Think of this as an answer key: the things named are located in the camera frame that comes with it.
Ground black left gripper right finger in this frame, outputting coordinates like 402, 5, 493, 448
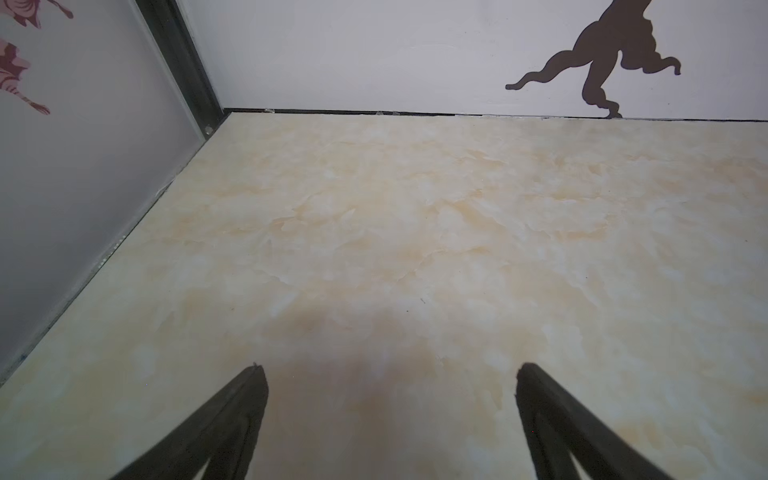
515, 363, 670, 479

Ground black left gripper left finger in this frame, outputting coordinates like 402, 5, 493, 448
114, 364, 269, 479

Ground black corner frame post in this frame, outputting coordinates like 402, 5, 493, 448
135, 0, 225, 138

